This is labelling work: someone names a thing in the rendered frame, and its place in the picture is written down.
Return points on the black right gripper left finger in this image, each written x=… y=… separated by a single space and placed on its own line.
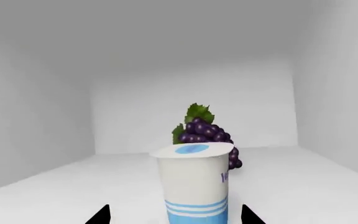
x=102 y=217

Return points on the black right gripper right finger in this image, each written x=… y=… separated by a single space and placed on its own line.
x=250 y=217

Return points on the white and blue yogurt cup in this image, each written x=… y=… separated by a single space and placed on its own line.
x=194 y=182

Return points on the purple grape bunch with leaves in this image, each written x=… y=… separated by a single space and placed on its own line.
x=204 y=131

